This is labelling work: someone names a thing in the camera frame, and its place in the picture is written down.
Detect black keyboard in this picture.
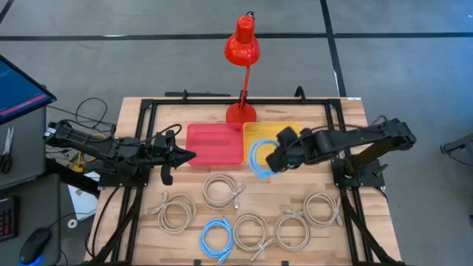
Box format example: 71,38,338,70
0,195,19,243

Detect red desk lamp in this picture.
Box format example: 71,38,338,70
223,10,261,125

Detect black aluminium table frame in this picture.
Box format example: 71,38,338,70
83,86,407,266

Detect beige cable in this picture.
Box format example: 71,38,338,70
302,191,344,229
202,173,247,211
232,212,275,262
273,206,311,252
149,191,198,235

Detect white paper sheet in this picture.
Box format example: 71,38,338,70
68,171,101,222

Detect computer monitor blue screen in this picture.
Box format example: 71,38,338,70
0,54,58,126

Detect yellow clamp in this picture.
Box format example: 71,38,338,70
72,132,108,174

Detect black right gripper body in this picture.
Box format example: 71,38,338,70
276,126,310,173

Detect black floor cable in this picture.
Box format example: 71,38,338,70
46,97,115,129

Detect light blue cable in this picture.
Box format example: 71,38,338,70
248,138,281,181
200,217,235,265

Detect grey handled scissors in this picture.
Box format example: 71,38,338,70
0,126,15,175

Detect black computer mouse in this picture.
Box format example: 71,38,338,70
18,227,52,266

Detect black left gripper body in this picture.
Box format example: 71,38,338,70
149,129,177,186

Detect yellow translucent plastic tray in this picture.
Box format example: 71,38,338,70
242,121,302,166

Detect pink translucent plastic tray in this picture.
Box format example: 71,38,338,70
186,123,245,167

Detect grey desk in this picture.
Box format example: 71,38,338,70
0,105,62,266

